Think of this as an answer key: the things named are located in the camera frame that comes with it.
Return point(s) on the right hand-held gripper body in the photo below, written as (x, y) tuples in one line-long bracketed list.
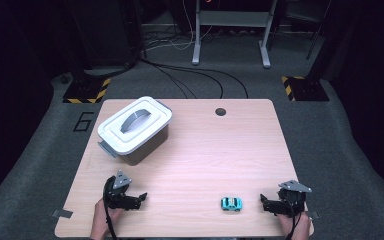
[(291, 203)]

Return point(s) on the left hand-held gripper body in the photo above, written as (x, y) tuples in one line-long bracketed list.
[(116, 200)]

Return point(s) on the teal toy car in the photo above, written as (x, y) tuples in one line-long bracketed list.
[(231, 203)]

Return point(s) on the brown transparent storage box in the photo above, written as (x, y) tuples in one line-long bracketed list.
[(146, 148)]

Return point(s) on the person's left hand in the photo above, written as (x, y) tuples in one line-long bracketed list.
[(98, 216)]

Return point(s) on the person's right hand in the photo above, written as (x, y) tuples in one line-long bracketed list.
[(302, 226)]

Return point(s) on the grey tape piece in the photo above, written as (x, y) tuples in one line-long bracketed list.
[(62, 213), (314, 215)]

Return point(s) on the black base with yellow stripes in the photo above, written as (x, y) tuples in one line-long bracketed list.
[(85, 90), (308, 89)]

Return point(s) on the white metal stand frame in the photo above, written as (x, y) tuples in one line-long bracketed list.
[(233, 18)]

